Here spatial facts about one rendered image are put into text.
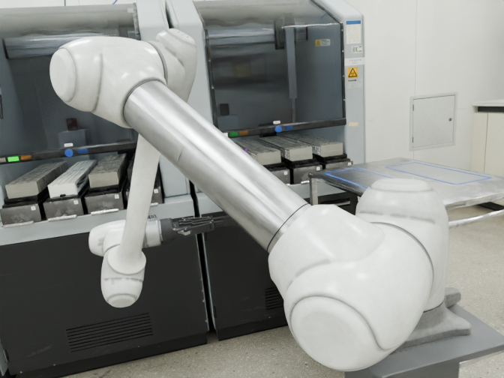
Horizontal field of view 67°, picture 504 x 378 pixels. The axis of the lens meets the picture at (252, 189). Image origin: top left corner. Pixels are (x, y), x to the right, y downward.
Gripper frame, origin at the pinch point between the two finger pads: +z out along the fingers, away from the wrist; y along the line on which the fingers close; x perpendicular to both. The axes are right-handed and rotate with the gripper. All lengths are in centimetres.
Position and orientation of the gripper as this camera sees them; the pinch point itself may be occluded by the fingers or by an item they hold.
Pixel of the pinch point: (223, 220)
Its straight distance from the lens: 125.9
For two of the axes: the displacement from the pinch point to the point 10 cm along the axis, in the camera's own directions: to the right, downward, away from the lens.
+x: 0.8, 9.7, 2.5
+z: 9.7, -1.4, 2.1
